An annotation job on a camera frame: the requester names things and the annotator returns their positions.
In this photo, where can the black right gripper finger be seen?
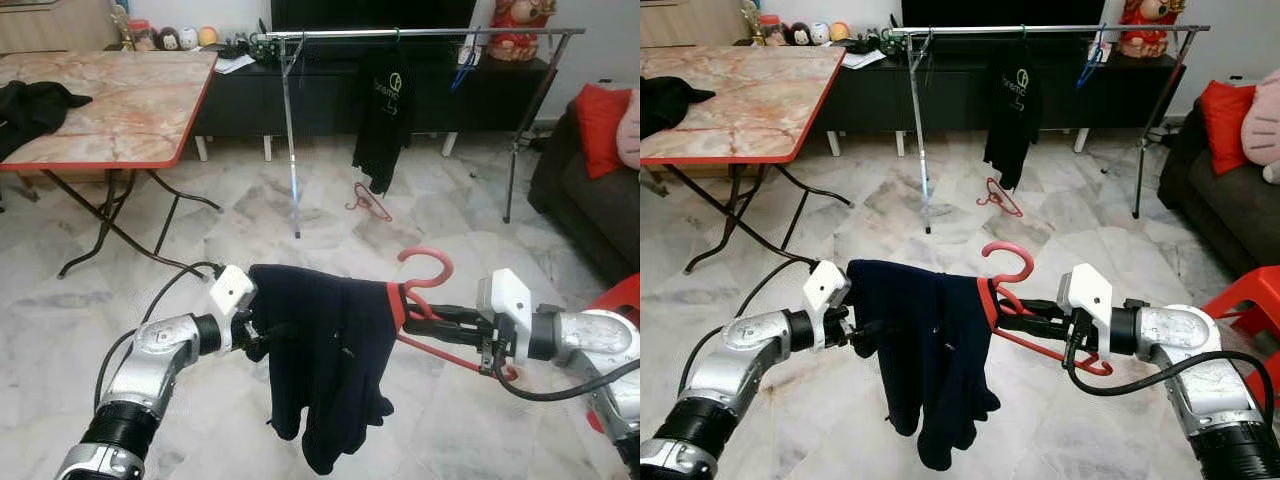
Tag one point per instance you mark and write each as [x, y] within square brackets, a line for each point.
[460, 332]
[450, 313]
[1045, 326]
[1040, 307]

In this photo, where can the coral red plastic hanger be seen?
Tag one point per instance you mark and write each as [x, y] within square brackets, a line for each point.
[988, 300]
[397, 305]

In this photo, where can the navy blue shirt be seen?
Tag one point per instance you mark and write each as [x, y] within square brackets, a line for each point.
[920, 345]
[320, 350]

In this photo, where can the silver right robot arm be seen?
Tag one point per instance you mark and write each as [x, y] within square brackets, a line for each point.
[1180, 340]
[590, 345]

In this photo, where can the thin red hanger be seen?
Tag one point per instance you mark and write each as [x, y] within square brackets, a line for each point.
[358, 205]
[990, 198]

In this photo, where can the blue plastic hanger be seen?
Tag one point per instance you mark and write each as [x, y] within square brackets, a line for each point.
[1091, 66]
[463, 70]

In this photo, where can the red plastic stool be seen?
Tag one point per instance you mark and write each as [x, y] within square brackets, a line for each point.
[1245, 295]
[620, 292]

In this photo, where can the dark grey fabric sofa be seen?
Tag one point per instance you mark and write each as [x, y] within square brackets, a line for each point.
[1220, 215]
[590, 220]

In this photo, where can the black shirt green print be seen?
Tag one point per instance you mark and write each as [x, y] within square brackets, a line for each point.
[1012, 115]
[383, 120]

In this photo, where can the black TV console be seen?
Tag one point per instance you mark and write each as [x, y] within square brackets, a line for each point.
[320, 100]
[950, 95]

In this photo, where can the red cushion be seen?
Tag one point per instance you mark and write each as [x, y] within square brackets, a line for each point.
[600, 130]
[1227, 125]

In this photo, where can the pink cat face pillow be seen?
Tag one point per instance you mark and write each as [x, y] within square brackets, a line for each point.
[1262, 120]
[630, 130]

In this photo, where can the white paper stack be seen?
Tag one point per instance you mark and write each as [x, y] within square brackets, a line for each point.
[865, 60]
[235, 64]

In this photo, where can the silver clothes rack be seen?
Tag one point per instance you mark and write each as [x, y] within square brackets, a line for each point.
[1060, 29]
[430, 32]

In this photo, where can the red laughing buddha statue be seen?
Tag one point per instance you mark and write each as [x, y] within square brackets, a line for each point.
[1148, 38]
[520, 40]

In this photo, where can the black crumpled garment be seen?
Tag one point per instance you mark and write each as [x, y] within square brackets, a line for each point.
[665, 100]
[30, 110]

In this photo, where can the round orange plush toy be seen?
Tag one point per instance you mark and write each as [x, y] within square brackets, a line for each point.
[207, 36]
[839, 31]

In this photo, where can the round white plush toy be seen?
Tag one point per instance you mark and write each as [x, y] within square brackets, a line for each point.
[820, 32]
[189, 37]

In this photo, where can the black flat television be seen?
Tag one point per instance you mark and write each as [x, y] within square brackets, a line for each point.
[370, 12]
[1000, 10]

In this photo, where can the round black-haired plush toy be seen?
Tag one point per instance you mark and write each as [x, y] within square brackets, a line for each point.
[800, 34]
[167, 39]

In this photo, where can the gold trophy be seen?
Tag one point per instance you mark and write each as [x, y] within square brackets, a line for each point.
[122, 30]
[752, 25]

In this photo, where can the light wooden cabinet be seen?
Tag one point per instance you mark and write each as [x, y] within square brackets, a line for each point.
[50, 30]
[690, 25]

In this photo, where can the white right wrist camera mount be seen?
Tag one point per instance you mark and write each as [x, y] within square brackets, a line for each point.
[508, 300]
[1090, 295]

